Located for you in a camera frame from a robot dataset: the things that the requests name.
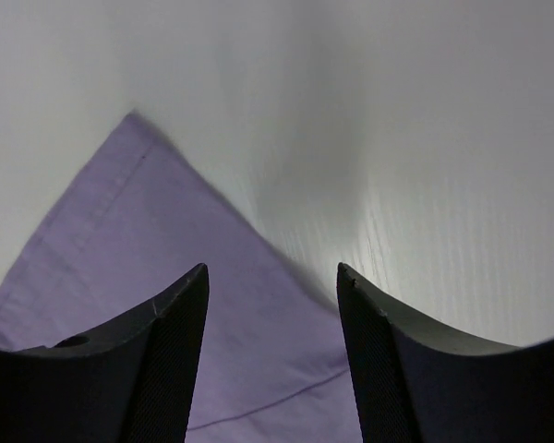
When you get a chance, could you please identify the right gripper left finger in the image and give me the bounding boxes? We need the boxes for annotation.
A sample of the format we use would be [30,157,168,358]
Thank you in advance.
[0,264,209,442]

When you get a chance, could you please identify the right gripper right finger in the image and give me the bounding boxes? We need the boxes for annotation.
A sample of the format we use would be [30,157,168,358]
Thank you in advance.
[336,264,554,442]

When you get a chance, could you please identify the purple t-shirt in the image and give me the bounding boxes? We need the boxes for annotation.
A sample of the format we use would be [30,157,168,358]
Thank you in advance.
[0,114,361,442]

